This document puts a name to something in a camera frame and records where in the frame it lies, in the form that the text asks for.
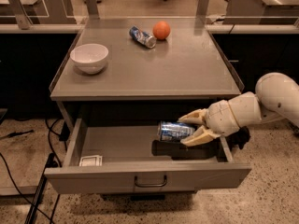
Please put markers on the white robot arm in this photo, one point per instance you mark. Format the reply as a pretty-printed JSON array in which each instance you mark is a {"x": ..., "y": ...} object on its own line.
[{"x": 276, "y": 97}]

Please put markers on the white ceramic bowl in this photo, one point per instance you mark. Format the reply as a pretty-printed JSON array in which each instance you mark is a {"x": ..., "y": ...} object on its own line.
[{"x": 90, "y": 58}]

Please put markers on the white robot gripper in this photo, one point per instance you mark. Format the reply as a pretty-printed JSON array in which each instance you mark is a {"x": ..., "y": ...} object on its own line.
[{"x": 221, "y": 117}]

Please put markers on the crushed blue soda can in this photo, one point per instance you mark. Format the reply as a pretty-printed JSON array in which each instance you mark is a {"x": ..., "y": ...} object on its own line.
[{"x": 143, "y": 38}]

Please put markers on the metal drawer handle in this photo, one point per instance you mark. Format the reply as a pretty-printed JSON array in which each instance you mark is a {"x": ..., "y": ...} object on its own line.
[{"x": 150, "y": 183}]

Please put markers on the small white tag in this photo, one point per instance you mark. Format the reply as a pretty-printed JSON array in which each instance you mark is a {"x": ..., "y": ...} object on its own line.
[{"x": 93, "y": 160}]

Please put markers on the grey metal cabinet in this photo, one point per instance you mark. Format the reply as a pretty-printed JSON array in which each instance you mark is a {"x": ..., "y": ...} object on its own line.
[{"x": 188, "y": 65}]

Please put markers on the left background desk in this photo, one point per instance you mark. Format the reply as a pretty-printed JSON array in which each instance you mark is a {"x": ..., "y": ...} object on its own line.
[{"x": 40, "y": 12}]

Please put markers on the orange fruit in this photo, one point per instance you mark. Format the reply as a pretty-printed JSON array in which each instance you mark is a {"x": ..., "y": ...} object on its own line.
[{"x": 161, "y": 30}]

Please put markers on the blue pepsi can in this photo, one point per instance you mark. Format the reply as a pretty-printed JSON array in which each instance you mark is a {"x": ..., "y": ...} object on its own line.
[{"x": 174, "y": 131}]

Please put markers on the grey background desk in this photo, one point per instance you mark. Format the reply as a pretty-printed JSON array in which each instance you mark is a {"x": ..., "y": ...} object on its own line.
[{"x": 262, "y": 12}]

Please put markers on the open grey top drawer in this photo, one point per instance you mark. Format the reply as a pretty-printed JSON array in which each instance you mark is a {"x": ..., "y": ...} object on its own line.
[{"x": 126, "y": 152}]

